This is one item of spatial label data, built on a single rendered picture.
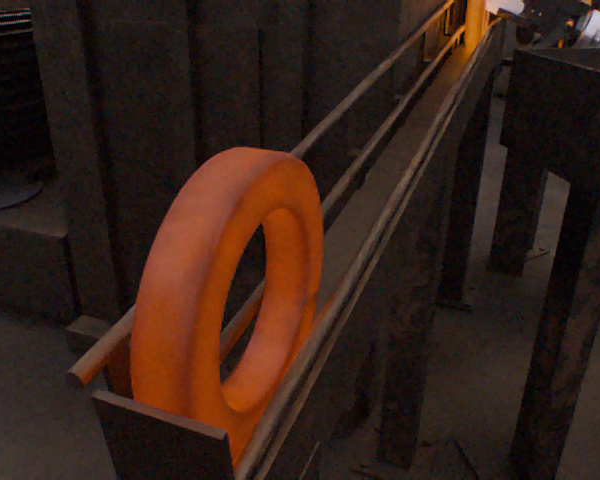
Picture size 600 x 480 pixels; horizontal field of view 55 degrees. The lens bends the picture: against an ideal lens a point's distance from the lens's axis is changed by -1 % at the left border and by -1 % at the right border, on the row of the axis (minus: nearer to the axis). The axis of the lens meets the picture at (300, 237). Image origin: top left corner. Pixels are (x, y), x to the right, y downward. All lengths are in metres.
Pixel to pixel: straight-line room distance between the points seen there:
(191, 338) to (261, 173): 0.09
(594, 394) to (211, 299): 1.21
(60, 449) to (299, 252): 0.90
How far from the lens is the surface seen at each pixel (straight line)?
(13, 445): 1.27
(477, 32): 1.30
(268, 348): 0.41
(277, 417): 0.35
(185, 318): 0.27
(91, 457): 1.20
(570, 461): 1.24
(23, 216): 1.58
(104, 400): 0.31
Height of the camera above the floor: 0.83
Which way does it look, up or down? 26 degrees down
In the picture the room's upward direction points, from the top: 1 degrees clockwise
